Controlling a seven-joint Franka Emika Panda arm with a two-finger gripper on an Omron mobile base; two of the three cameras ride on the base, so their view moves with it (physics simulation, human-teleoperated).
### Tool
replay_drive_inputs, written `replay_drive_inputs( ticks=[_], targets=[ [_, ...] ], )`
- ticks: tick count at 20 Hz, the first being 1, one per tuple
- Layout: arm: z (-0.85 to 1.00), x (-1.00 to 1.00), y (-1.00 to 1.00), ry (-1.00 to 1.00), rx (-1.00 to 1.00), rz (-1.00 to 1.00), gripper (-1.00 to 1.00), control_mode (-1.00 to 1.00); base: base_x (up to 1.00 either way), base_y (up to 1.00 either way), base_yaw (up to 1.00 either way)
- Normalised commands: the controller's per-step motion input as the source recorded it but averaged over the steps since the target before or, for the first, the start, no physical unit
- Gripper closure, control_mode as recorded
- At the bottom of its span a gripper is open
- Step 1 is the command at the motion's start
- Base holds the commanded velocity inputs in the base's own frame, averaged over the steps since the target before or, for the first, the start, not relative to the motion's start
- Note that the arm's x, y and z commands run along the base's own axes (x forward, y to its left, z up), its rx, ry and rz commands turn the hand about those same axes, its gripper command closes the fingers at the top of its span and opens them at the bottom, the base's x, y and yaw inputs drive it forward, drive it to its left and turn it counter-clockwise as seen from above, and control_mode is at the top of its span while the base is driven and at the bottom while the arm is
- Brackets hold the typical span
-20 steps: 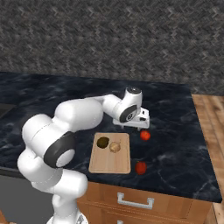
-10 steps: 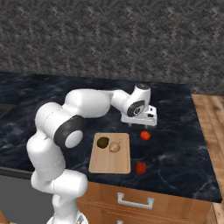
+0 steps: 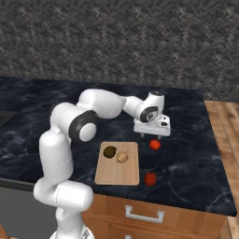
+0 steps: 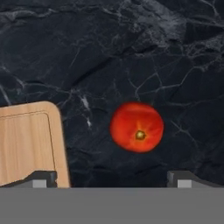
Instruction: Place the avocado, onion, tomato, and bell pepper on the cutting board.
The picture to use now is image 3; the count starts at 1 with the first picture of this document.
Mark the wooden drawer front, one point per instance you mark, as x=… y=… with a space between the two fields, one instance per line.
x=149 y=232
x=155 y=213

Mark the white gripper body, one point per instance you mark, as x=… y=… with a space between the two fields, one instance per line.
x=152 y=128

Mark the red tomato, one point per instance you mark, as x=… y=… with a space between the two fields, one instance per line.
x=155 y=144

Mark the dark green avocado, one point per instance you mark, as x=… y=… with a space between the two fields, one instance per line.
x=109 y=151

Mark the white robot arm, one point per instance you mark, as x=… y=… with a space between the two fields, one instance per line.
x=59 y=146

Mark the grey dishwasher front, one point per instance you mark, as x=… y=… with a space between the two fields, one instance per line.
x=23 y=210

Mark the wooden cutting board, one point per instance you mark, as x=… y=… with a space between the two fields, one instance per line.
x=117 y=163

